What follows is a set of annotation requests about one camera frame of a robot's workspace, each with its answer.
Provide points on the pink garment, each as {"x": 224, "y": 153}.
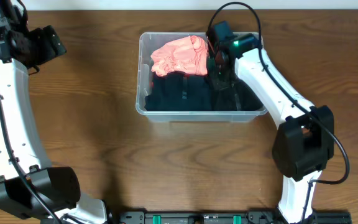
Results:
{"x": 187, "y": 55}

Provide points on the clear plastic storage bin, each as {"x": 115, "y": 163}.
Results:
{"x": 150, "y": 41}

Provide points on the navy garment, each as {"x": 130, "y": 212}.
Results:
{"x": 179, "y": 92}

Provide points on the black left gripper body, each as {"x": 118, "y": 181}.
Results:
{"x": 56, "y": 41}

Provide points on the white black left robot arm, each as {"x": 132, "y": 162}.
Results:
{"x": 30, "y": 186}

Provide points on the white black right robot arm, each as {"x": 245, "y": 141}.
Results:
{"x": 303, "y": 143}

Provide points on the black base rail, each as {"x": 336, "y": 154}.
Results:
{"x": 250, "y": 217}

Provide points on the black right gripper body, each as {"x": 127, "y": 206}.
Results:
{"x": 224, "y": 73}

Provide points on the black garment with tape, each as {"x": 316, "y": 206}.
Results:
{"x": 236, "y": 97}

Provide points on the dark green garment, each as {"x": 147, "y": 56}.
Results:
{"x": 212, "y": 68}

